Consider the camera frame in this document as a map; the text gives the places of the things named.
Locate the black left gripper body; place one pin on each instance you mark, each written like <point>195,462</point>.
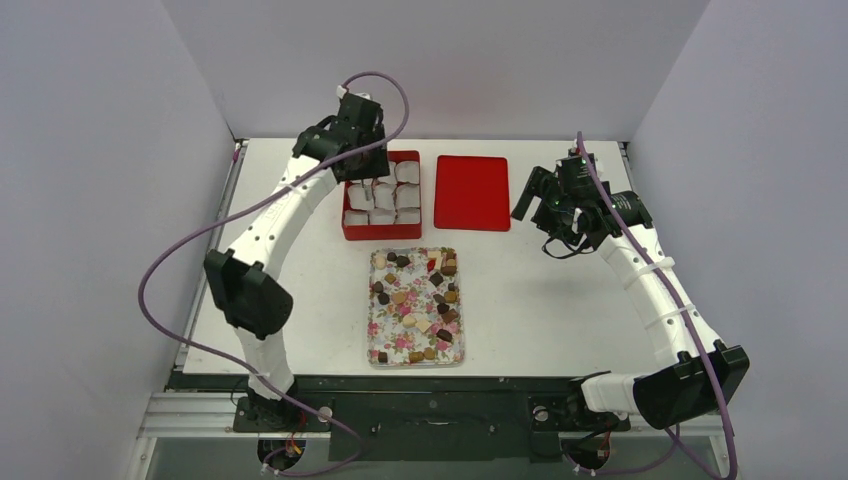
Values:
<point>373,164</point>

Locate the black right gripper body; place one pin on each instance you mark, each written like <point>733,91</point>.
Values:
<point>544,204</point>

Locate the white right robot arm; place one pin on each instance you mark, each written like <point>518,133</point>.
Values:
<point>698,372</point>

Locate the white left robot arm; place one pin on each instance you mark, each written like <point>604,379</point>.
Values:
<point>243,279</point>

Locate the red chocolate box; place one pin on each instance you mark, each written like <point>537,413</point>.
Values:
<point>395,209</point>

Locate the dark chocolate on tray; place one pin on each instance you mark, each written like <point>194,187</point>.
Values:
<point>444,335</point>

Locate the red box lid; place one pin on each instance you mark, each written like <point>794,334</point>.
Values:
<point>472,193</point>

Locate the floral serving tray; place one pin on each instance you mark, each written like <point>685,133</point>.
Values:
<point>422,281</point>

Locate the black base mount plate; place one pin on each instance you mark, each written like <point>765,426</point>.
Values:
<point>420,418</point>

